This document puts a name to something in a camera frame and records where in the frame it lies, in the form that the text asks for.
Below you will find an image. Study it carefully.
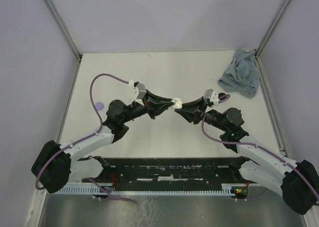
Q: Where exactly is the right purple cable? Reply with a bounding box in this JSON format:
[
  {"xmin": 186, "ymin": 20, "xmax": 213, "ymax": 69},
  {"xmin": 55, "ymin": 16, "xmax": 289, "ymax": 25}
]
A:
[{"xmin": 201, "ymin": 94, "xmax": 319, "ymax": 203}]

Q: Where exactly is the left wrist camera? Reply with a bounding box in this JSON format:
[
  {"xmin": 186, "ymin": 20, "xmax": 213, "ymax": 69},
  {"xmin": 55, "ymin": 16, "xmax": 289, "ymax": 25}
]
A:
[{"xmin": 128, "ymin": 80, "xmax": 147, "ymax": 100}]

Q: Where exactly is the white cable duct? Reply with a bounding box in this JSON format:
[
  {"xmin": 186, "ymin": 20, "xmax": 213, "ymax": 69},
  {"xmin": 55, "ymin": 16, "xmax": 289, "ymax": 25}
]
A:
[{"xmin": 55, "ymin": 184, "xmax": 235, "ymax": 197}]

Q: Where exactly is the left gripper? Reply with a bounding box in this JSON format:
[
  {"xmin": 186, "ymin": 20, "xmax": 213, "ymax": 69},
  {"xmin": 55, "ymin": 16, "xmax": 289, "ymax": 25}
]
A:
[{"xmin": 121, "ymin": 89, "xmax": 174, "ymax": 124}]

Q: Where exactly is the purple cable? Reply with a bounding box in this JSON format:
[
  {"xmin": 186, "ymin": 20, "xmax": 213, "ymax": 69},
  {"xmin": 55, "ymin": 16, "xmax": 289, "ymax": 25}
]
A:
[
  {"xmin": 201, "ymin": 94, "xmax": 319, "ymax": 203},
  {"xmin": 35, "ymin": 73, "xmax": 135, "ymax": 190}
]

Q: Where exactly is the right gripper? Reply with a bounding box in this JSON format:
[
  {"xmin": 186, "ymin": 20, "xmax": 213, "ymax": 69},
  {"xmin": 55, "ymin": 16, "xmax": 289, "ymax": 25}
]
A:
[{"xmin": 174, "ymin": 96, "xmax": 228, "ymax": 132}]

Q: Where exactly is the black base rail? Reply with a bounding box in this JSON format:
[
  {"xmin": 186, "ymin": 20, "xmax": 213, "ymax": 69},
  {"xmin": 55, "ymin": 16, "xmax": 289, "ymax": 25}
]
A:
[{"xmin": 94, "ymin": 157, "xmax": 247, "ymax": 191}]

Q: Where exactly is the left aluminium frame post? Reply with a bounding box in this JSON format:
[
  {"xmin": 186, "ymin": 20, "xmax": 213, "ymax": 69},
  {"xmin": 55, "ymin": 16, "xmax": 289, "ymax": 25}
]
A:
[{"xmin": 43, "ymin": 0, "xmax": 82, "ymax": 60}]

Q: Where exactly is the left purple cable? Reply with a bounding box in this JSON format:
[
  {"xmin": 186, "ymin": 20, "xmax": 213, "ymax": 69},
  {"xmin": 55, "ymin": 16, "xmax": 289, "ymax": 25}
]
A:
[{"xmin": 35, "ymin": 73, "xmax": 135, "ymax": 190}]

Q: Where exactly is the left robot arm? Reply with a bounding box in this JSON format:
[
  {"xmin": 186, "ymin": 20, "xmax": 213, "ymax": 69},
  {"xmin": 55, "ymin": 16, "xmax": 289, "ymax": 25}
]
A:
[{"xmin": 31, "ymin": 91, "xmax": 175, "ymax": 194}]

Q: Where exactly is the right aluminium frame post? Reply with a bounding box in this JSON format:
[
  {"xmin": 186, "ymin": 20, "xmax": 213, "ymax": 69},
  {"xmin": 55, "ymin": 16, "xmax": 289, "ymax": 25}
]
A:
[{"xmin": 255, "ymin": 0, "xmax": 293, "ymax": 58}]

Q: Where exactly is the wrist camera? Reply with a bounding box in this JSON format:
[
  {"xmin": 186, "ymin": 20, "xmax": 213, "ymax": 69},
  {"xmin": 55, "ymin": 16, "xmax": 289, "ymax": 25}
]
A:
[
  {"xmin": 203, "ymin": 89, "xmax": 219, "ymax": 106},
  {"xmin": 128, "ymin": 80, "xmax": 147, "ymax": 100}
]

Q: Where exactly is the aluminium frame post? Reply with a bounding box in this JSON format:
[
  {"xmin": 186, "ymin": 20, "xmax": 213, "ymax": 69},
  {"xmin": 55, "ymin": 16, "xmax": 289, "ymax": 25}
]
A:
[
  {"xmin": 255, "ymin": 0, "xmax": 293, "ymax": 58},
  {"xmin": 43, "ymin": 0, "xmax": 82, "ymax": 60}
]

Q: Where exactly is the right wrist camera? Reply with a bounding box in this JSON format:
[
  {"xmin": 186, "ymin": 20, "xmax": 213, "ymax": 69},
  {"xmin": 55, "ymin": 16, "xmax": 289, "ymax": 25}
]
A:
[{"xmin": 203, "ymin": 89, "xmax": 219, "ymax": 106}]

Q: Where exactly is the blue denim cloth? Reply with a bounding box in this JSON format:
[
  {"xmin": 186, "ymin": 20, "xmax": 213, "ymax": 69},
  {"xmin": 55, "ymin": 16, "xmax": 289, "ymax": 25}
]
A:
[{"xmin": 218, "ymin": 49, "xmax": 260, "ymax": 98}]

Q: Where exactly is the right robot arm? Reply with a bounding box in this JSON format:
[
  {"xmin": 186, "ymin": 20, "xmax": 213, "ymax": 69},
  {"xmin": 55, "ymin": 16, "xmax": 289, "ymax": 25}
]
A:
[{"xmin": 172, "ymin": 94, "xmax": 319, "ymax": 215}]

